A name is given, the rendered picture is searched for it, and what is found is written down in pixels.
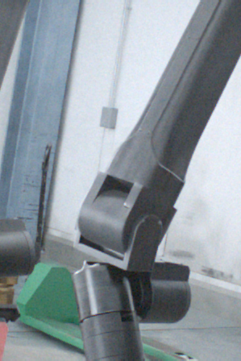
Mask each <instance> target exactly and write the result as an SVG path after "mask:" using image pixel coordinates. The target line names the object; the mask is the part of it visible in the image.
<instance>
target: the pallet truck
mask: <svg viewBox="0 0 241 361"><path fill-rule="evenodd" d="M51 149H52V143H51V142H47V144H46V148H45V151H44V161H43V162H42V170H43V172H42V180H41V188H40V197H39V213H38V220H37V228H36V237H35V246H34V248H35V266H34V270H33V273H32V274H30V275H27V278H26V279H25V285H24V286H23V289H22V291H21V292H20V293H19V297H18V299H17V301H16V303H17V306H18V307H19V311H20V313H21V316H20V317H19V320H20V321H21V322H23V323H24V324H27V325H29V326H32V327H35V328H36V329H38V330H42V331H43V332H45V333H47V334H50V335H52V336H54V337H55V338H58V339H60V340H62V341H64V342H67V343H69V344H71V345H73V346H76V347H79V348H81V349H83V350H84V347H83V342H82V337H81V331H80V330H77V329H76V328H73V327H71V326H69V325H66V324H65V323H75V324H76V325H78V326H79V325H80V323H79V319H78V314H77V305H76V301H75V296H74V291H73V282H72V276H71V274H70V273H69V271H68V269H67V268H66V267H63V266H60V265H58V264H56V263H53V262H46V261H40V256H41V235H42V226H43V219H44V194H45V185H46V177H47V171H48V164H49V162H48V161H49V156H50V152H51ZM141 338H142V343H143V350H144V352H145V353H147V354H150V355H152V356H154V357H156V358H158V359H162V360H165V361H203V360H201V359H199V358H198V357H196V356H195V355H191V354H189V353H187V352H184V351H182V350H179V349H177V348H175V347H174V346H168V345H166V344H163V343H162V342H158V341H156V340H154V339H152V338H149V337H144V336H142V335H141Z"/></svg>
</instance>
